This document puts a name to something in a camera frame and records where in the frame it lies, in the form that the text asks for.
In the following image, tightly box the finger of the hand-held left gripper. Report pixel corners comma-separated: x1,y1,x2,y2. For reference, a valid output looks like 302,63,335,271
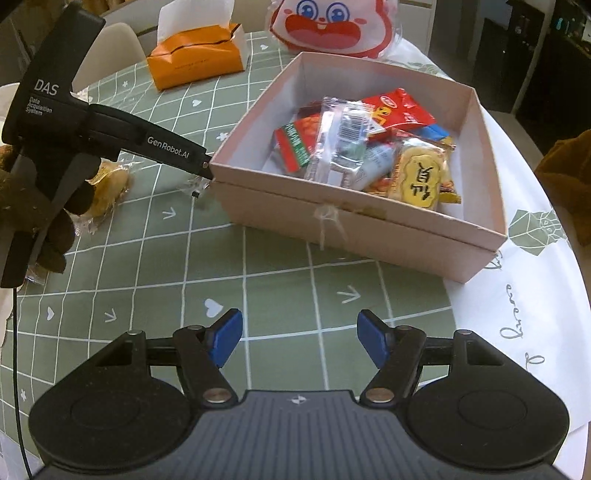
191,154,217,182

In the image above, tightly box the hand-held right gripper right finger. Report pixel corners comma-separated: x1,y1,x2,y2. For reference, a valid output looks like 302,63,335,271
356,309,497,408

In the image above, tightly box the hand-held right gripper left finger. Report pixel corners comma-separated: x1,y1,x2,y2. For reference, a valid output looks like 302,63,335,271
95,308,244,408

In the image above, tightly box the red snack packet green label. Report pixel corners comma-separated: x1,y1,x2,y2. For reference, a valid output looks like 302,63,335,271
273,114,325,175

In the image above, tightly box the pink cardboard box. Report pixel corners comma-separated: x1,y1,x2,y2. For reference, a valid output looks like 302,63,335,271
209,51,509,283

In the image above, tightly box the clear-wrapped pastry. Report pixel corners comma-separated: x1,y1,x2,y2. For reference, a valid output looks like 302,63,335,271
76,158,136,234

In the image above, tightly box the clear barcode snack packet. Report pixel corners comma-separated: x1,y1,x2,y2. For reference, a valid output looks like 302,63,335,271
304,96,376,188

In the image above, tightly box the yellow cartoon snack packet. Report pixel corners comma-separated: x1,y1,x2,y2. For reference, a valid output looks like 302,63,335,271
436,178,462,206

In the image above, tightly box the yellow biscuit packet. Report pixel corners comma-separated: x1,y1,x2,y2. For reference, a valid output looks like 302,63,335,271
387,140,452,212

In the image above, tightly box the white snack packet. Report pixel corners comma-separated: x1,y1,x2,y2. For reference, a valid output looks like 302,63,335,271
358,142,403,191

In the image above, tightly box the red and yellow snack packet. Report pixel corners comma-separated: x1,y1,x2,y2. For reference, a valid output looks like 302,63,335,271
362,87,438,136

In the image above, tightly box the white chair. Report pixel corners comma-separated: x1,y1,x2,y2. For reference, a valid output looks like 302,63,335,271
71,22,141,93

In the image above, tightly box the orange tissue box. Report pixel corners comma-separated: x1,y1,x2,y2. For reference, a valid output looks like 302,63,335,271
146,23,246,92

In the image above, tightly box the white tissue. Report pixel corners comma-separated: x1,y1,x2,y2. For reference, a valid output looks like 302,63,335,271
157,0,239,48

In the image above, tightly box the white printed cloth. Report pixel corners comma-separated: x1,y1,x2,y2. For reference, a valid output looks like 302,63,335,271
394,39,591,467

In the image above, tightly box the rabbit face bag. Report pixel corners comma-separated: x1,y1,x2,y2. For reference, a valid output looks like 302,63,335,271
267,0,408,60

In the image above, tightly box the brown fuzzy object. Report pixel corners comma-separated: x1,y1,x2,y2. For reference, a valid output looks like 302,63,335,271
534,130,591,234

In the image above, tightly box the dark cabinet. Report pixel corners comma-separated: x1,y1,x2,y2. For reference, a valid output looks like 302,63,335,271
427,0,591,160

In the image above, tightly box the black cable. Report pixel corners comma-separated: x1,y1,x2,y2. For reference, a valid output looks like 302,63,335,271
11,284,34,480

